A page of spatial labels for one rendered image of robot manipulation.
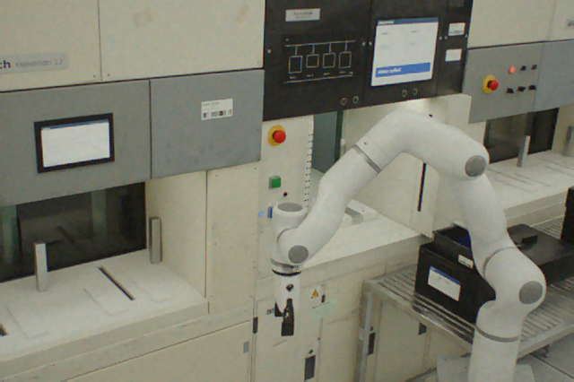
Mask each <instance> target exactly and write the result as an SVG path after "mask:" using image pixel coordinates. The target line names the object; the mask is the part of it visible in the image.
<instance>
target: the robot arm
mask: <svg viewBox="0 0 574 382"><path fill-rule="evenodd" d="M356 145H357V146H358V147H359V148H360V149H359V148H358V147H357V146H356ZM356 145H354V146H353V147H352V148H351V149H349V150H348V151H347V152H346V153H345V154H344V155H343V156H342V157H341V158H340V159H339V160H338V161H337V162H336V163H335V164H334V165H333V166H332V167H331V168H330V169H329V170H328V171H327V172H326V173H325V175H324V176H323V177H322V178H321V179H320V180H319V181H318V184H317V196H316V200H315V203H314V204H313V206H312V208H311V210H310V212H309V214H308V210H307V208H306V207H305V206H304V205H302V204H297V203H290V202H286V203H279V204H276V205H275V206H274V207H273V212H272V231H271V251H270V266H271V268H272V271H273V272H274V297H275V303H274V316H275V317H283V321H282V324H281V336H286V335H293V332H294V311H293V309H294V310H295V311H299V308H300V279H299V273H301V270H302V269H303V267H304V263H305V262H307V261H308V260H309V259H310V258H311V257H313V256H314V255H315V254H316V253H317V252H318V251H319V250H320V249H321V248H322V247H323V246H324V245H325V244H326V243H327V242H328V241H329V240H330V239H331V238H332V237H333V236H334V234H335V232H336V231H337V229H338V227H339V226H340V223H341V221H342V218H343V217H344V211H345V208H346V205H347V204H348V203H349V202H350V200H351V199H352V198H353V197H354V196H356V195H357V194H358V193H359V192H360V191H361V190H362V189H363V188H364V187H365V186H366V185H367V184H368V183H369V182H370V181H371V180H372V179H374V177H376V176H377V175H378V173H379V172H380V171H381V170H382V169H384V168H385V167H386V165H388V164H389V163H390V162H391V161H392V160H393V159H394V158H395V157H396V156H397V155H398V154H399V153H401V152H404V153H407V154H409V155H411V156H413V157H415V158H417V159H419V160H420V161H423V162H425V163H426V164H428V165H430V166H432V167H433V168H434V169H435V170H436V171H437V173H438V175H439V177H440V178H441V180H442V181H443V183H444V185H445V186H446V188H447V189H448V191H449V193H450V194H451V195H452V197H453V199H454V200H455V202H456V204H457V207H458V209H459V211H460V212H461V214H462V216H463V218H464V221H465V224H466V226H467V228H468V230H469V233H470V237H471V242H472V250H473V256H474V262H475V264H476V267H477V269H478V271H479V273H480V274H481V275H482V277H483V278H484V279H485V280H486V281H487V282H488V283H489V284H490V286H491V287H492V288H493V289H494V290H495V291H496V299H495V300H490V301H488V302H486V303H484V304H483V305H482V306H481V308H480V310H479V313H478V317H477V322H476V328H475V333H474V344H473V349H472V355H471V361H470V366H469V367H464V368H463V369H460V370H459V371H458V372H457V373H456V376H455V382H519V381H518V380H517V379H516V378H515V377H514V372H515V367H516V362H517V352H518V347H519V343H520V337H521V333H522V328H523V323H524V320H525V318H526V316H527V315H528V314H529V313H530V312H531V311H532V310H533V309H535V308H536V307H537V306H539V305H540V304H541V303H542V301H543V300H544V296H545V292H546V282H545V278H544V274H543V273H542V271H541V270H540V269H539V267H538V266H537V265H536V264H535V263H534V262H532V261H531V260H530V259H529V258H528V257H527V256H525V255H524V254H523V253H522V252H521V251H520V250H519V249H518V248H517V247H516V246H515V244H514V243H513V241H512V240H511V238H510V237H509V234H508V230H507V219H506V216H505V213H504V211H503V208H502V205H501V203H500V199H499V198H498V196H497V193H496V191H495V189H494V187H493V186H492V184H491V182H490V180H489V179H488V178H487V176H486V175H485V172H486V171H487V169H488V167H489V163H490V158H489V154H488V152H487V150H486V149H485V147H484V146H483V145H482V144H481V143H480V142H478V141H477V140H475V139H474V138H473V137H472V136H470V135H468V134H467V133H465V132H464V131H462V130H461V129H459V128H458V127H456V126H452V125H444V124H442V123H441V122H439V121H438V120H436V119H434V118H432V117H429V116H427V115H424V114H422V113H420V112H418V111H414V110H410V109H397V110H394V111H391V112H389V113H387V114H386V115H385V116H383V117H382V118H381V119H380V120H379V121H378V122H377V123H376V124H375V125H374V126H373V127H372V128H371V129H370V130H369V131H368V132H367V133H366V134H365V135H364V136H363V137H362V138H361V139H360V140H359V141H358V142H357V143H356ZM307 214H308V216H307ZM286 313H288V316H287V317H285V316H286Z"/></svg>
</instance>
